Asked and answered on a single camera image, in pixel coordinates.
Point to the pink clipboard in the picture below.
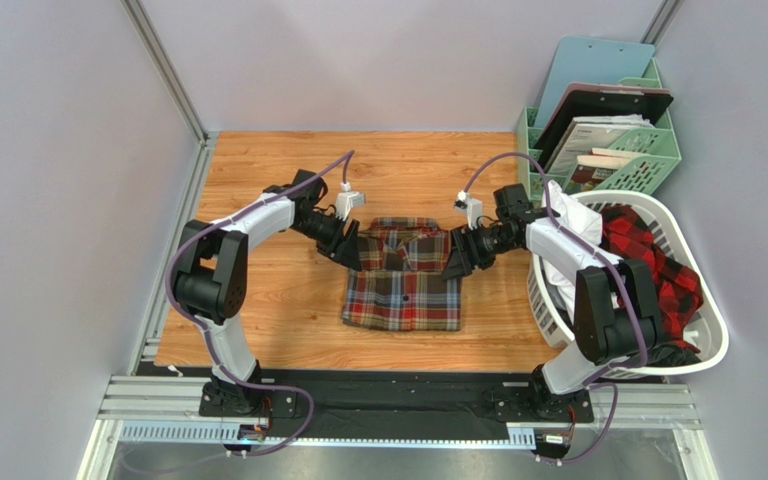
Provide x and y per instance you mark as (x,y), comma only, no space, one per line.
(611,88)

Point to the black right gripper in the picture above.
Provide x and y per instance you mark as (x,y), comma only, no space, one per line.
(464,246)

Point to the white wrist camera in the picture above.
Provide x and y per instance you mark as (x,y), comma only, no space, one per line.
(348,199)
(471,207)

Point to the light blue clipboard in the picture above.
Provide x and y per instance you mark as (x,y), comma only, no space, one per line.
(589,60)

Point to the dark grey garment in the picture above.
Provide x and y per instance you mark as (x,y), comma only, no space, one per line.
(671,355)

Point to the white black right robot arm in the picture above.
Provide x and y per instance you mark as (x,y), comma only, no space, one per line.
(616,317)

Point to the white laundry basket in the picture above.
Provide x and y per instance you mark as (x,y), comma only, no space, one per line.
(707,329)

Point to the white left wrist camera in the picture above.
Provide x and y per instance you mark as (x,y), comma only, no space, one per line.
(348,199)

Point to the red black checked shirt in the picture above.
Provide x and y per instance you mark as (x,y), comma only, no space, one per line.
(679,288)

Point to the black clipboard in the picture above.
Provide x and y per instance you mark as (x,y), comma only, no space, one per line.
(578,103)

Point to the red white book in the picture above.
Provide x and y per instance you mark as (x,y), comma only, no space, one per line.
(594,168)

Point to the brown blue red plaid shirt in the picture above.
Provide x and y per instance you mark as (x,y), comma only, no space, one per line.
(400,286)

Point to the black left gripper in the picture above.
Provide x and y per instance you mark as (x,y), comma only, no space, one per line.
(344,250)

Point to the white manual booklet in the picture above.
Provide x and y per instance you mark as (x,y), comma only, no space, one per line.
(587,132)

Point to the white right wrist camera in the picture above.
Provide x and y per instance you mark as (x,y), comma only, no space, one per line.
(471,207)

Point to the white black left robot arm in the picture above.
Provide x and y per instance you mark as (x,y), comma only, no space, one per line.
(208,274)

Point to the white shirt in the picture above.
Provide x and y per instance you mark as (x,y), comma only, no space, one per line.
(568,240)

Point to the green plastic file organizer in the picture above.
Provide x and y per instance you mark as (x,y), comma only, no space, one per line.
(644,174)

